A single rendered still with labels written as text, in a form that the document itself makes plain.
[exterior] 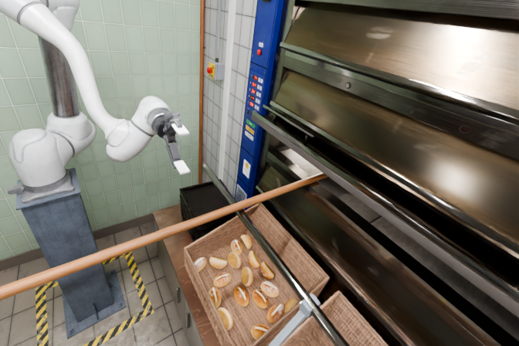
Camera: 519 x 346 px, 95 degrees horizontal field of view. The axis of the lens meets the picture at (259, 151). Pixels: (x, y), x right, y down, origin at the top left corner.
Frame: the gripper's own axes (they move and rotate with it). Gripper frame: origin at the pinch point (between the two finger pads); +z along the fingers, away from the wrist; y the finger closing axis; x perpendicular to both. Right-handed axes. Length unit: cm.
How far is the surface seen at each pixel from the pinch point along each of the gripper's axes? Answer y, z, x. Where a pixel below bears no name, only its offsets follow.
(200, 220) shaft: 23.3, 7.2, -2.6
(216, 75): -1, -80, -49
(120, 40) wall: -13, -115, -1
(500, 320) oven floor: 26, 77, -63
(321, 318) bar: 26, 49, -19
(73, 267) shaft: 23.5, 7.3, 31.8
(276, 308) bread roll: 79, 26, -33
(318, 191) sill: 26, 13, -56
